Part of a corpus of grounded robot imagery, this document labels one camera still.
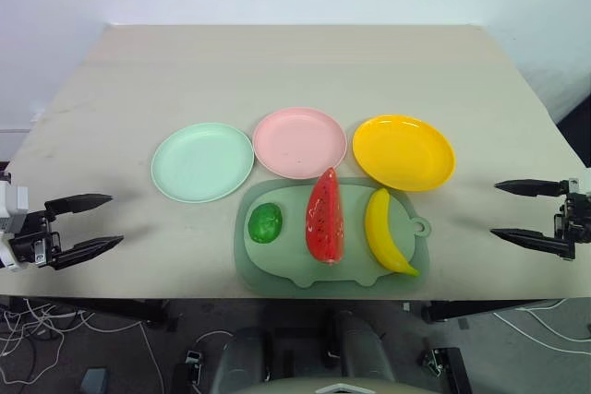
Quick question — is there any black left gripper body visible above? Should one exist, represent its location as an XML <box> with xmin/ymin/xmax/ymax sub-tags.
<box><xmin>8</xmin><ymin>210</ymin><xmax>63</xmax><ymax>269</ymax></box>

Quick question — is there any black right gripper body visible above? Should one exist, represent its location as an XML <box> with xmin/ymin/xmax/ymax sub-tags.
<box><xmin>553</xmin><ymin>178</ymin><xmax>591</xmax><ymax>245</ymax></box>

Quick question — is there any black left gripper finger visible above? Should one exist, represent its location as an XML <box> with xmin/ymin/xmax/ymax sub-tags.
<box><xmin>47</xmin><ymin>234</ymin><xmax>125</xmax><ymax>272</ymax></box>
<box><xmin>43</xmin><ymin>193</ymin><xmax>114</xmax><ymax>220</ymax></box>

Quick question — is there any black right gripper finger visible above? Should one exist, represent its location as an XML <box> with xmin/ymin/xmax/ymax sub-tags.
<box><xmin>489</xmin><ymin>227</ymin><xmax>577</xmax><ymax>262</ymax></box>
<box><xmin>493</xmin><ymin>178</ymin><xmax>562</xmax><ymax>198</ymax></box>

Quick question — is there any yellow plate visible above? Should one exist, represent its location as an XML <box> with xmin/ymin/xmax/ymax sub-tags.
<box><xmin>352</xmin><ymin>113</ymin><xmax>457</xmax><ymax>194</ymax></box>

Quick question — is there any mint green plate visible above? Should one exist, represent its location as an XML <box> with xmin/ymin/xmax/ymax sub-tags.
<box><xmin>151</xmin><ymin>122</ymin><xmax>256</xmax><ymax>204</ymax></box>

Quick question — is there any green toy lime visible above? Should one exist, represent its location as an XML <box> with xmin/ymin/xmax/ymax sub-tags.
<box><xmin>247</xmin><ymin>202</ymin><xmax>283</xmax><ymax>244</ymax></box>

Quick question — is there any pink plate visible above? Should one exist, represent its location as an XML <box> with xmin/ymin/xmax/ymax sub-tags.
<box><xmin>252</xmin><ymin>106</ymin><xmax>348</xmax><ymax>181</ymax></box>

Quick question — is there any small grey floor box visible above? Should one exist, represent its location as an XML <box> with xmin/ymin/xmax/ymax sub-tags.
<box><xmin>80</xmin><ymin>367</ymin><xmax>110</xmax><ymax>394</ymax></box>

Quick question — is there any yellow toy banana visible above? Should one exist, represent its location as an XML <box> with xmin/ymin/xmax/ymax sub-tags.
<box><xmin>364</xmin><ymin>187</ymin><xmax>421</xmax><ymax>279</ymax></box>

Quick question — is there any black stand foot with caster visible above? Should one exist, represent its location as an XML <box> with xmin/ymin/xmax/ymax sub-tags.
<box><xmin>416</xmin><ymin>346</ymin><xmax>473</xmax><ymax>394</ymax></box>
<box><xmin>171</xmin><ymin>349</ymin><xmax>205</xmax><ymax>394</ymax></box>

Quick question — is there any grey-green pig-shaped cutting board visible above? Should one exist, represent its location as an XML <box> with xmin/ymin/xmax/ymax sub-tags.
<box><xmin>234</xmin><ymin>176</ymin><xmax>434</xmax><ymax>294</ymax></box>

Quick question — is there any red watermelon slice toy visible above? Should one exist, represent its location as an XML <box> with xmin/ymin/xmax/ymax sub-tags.
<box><xmin>304</xmin><ymin>166</ymin><xmax>346</xmax><ymax>267</ymax></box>

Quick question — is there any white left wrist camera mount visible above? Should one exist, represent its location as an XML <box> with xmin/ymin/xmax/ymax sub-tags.
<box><xmin>0</xmin><ymin>173</ymin><xmax>30</xmax><ymax>272</ymax></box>

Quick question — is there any black table frame bar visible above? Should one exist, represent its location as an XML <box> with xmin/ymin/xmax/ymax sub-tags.
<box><xmin>421</xmin><ymin>299</ymin><xmax>558</xmax><ymax>324</ymax></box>
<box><xmin>0</xmin><ymin>295</ymin><xmax>180</xmax><ymax>332</ymax></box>

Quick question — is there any white tangled floor cable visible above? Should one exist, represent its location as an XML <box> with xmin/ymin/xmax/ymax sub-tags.
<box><xmin>0</xmin><ymin>296</ymin><xmax>161</xmax><ymax>387</ymax></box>

